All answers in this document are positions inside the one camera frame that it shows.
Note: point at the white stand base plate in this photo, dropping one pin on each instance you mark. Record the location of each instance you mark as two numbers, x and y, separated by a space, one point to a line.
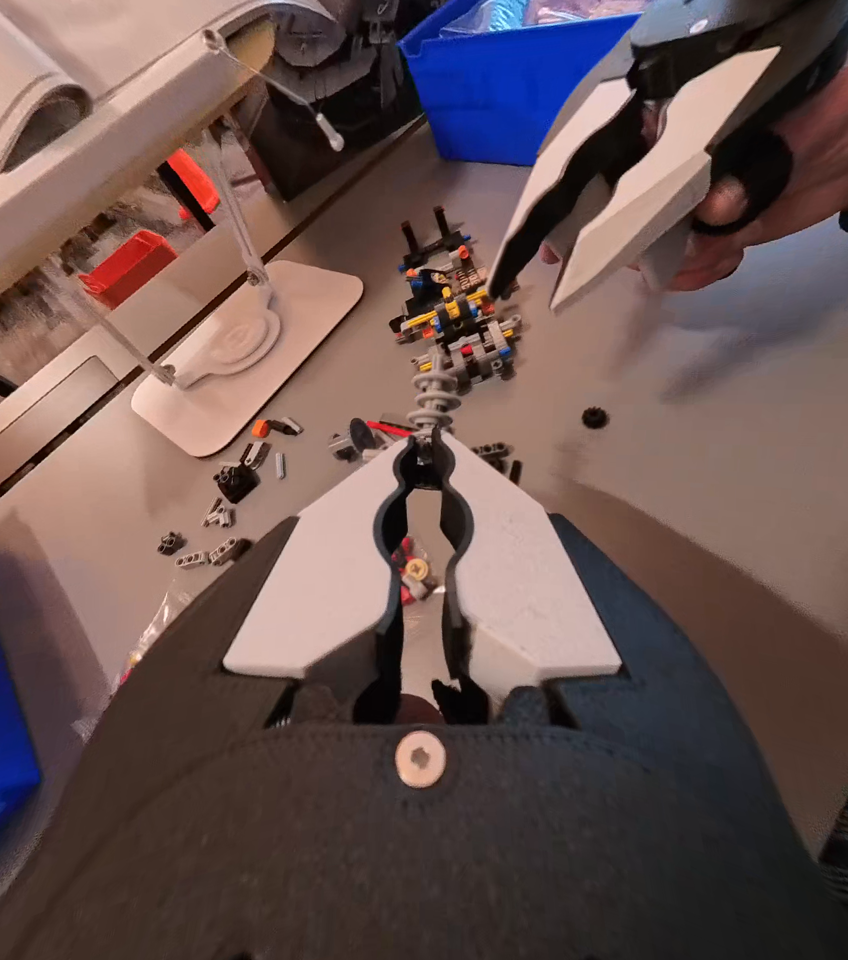
311 300

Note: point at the dark grey holed toy beam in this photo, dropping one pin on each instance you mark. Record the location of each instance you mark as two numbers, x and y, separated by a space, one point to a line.
491 450

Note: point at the grey wheel with black gear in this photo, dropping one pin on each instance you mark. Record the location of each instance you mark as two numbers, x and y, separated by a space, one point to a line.
435 390

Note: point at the dark grey toy connector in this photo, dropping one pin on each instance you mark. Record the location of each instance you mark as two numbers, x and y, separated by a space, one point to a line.
170 542

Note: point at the cluster of small dark parts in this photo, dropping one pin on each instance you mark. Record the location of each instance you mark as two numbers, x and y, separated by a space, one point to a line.
236 484

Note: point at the dark toy set box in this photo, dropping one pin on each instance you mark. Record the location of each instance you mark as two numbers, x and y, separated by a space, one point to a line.
304 150

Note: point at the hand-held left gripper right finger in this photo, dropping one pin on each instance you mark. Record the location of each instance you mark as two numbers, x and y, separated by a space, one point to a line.
536 592

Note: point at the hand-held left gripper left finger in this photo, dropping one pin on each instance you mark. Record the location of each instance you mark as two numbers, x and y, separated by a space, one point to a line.
311 592

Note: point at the black toy wheel disc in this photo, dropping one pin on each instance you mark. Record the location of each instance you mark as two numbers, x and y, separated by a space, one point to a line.
360 435

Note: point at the small black toy gear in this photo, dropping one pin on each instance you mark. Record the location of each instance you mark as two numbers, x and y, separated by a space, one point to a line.
594 417

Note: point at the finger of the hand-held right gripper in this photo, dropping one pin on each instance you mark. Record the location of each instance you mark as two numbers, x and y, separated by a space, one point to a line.
566 142
663 180

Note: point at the red toy axle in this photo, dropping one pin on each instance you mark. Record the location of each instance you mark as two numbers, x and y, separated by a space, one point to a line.
386 426

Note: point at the crumpled clear plastic bag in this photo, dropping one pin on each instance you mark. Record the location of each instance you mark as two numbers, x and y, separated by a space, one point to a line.
529 15

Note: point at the grey toy axle with gear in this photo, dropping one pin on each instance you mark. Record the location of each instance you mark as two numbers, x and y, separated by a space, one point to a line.
437 360

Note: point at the red plastic bin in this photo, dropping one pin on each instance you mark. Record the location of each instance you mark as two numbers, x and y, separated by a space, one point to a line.
128 266
195 184

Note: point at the light grey toy connector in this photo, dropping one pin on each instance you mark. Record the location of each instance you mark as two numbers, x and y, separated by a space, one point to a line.
218 516
255 454
191 559

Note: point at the white document stand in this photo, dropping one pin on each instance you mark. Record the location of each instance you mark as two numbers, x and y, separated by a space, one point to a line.
131 97

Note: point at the toy car chassis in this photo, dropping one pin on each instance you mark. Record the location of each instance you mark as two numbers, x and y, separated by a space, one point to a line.
461 315

